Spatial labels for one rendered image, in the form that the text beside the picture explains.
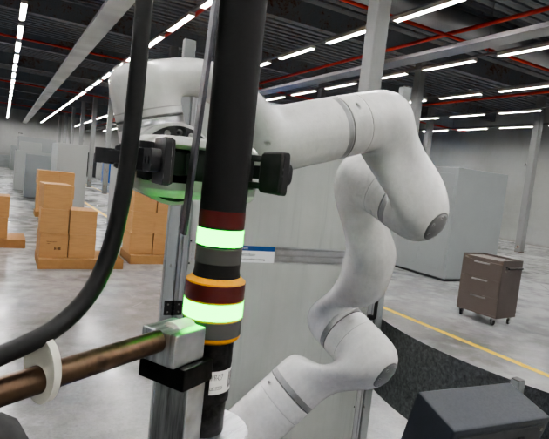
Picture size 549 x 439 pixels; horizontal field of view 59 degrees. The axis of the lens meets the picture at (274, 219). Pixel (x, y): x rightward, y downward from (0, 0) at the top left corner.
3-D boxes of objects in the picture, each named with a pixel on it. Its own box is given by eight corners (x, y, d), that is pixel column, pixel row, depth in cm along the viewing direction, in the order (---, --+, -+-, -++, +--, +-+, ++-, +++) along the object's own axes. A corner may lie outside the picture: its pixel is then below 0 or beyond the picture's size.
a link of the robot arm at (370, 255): (338, 381, 107) (295, 331, 118) (377, 358, 113) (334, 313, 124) (389, 190, 78) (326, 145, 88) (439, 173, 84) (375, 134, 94)
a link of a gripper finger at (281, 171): (279, 192, 43) (315, 199, 37) (245, 189, 41) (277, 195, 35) (283, 156, 42) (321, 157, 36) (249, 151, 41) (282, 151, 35)
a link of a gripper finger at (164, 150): (154, 181, 38) (172, 186, 32) (111, 177, 37) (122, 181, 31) (158, 140, 38) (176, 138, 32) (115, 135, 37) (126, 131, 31)
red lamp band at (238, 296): (220, 307, 33) (221, 290, 33) (171, 293, 35) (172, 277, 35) (255, 298, 36) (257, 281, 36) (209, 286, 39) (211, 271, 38)
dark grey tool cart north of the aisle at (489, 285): (497, 328, 644) (507, 261, 637) (454, 314, 701) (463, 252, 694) (517, 325, 669) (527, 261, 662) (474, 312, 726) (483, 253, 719)
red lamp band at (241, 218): (226, 230, 33) (227, 212, 33) (187, 223, 35) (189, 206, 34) (253, 229, 36) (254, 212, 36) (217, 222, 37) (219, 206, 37)
